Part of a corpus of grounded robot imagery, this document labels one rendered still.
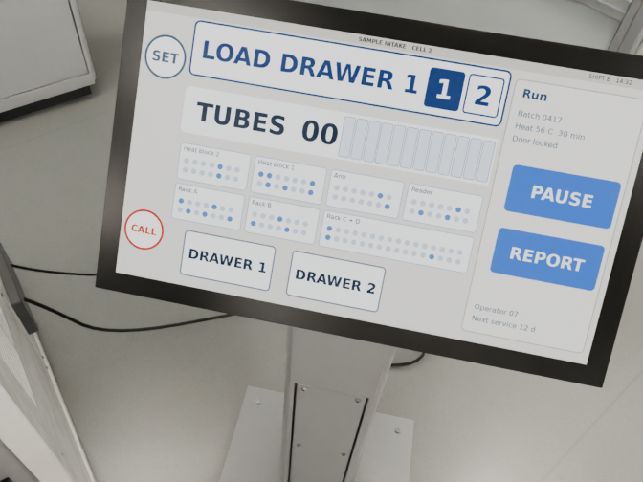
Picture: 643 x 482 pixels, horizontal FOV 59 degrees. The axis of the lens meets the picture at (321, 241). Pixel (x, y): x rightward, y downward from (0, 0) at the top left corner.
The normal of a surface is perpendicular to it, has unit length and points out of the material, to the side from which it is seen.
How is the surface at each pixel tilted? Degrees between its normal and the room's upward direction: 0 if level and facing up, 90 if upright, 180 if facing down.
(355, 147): 50
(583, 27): 90
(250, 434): 5
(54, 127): 0
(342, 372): 90
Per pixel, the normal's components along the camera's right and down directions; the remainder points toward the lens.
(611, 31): -0.77, 0.45
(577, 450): 0.07, -0.65
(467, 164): -0.10, 0.15
